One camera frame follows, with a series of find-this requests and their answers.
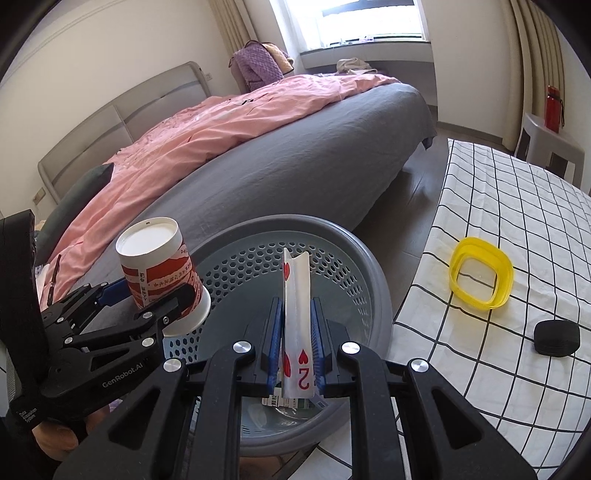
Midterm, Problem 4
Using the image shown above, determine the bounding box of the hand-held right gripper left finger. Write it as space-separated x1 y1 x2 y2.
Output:
53 298 283 480

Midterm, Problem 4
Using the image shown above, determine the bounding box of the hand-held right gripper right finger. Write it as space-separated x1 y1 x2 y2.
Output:
311 296 539 480

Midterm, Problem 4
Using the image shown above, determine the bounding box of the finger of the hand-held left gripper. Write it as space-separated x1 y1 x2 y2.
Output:
62 283 198 354
41 278 131 326

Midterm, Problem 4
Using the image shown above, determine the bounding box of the red and white paper cup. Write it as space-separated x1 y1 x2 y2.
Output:
115 217 212 337

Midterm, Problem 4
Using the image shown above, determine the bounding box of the white playing card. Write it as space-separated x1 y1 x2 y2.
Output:
281 248 319 401

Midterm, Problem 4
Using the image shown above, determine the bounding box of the grey perforated plastic basket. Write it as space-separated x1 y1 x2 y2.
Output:
164 213 394 457

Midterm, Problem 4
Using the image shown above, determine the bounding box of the person's left hand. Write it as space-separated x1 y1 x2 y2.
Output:
33 406 110 460

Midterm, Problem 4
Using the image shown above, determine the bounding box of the dark grey pillow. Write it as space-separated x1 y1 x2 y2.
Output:
34 164 114 264

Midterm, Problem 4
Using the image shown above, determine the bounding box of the bed with grey sheet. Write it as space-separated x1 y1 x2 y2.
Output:
34 78 437 324

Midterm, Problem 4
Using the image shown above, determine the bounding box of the grey headboard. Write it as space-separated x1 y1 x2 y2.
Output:
37 61 213 204

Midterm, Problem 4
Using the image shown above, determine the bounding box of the black round puck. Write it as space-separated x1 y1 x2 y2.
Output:
533 319 581 356

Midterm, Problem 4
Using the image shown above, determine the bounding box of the purple quilted bag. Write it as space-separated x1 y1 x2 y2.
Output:
229 41 296 90

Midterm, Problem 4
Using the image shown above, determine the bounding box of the beige curtain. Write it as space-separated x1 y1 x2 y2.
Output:
501 0 566 158
208 0 259 49

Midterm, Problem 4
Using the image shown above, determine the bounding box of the grey plastic stool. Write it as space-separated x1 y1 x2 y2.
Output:
515 112 585 188

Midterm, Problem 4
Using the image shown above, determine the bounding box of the window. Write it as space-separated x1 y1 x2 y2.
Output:
270 0 430 51

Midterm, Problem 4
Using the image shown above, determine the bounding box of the red water bottle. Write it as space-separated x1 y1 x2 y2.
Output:
544 85 565 134

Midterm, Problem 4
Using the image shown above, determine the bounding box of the yellow plastic ring lid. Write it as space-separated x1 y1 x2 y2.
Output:
450 236 515 310

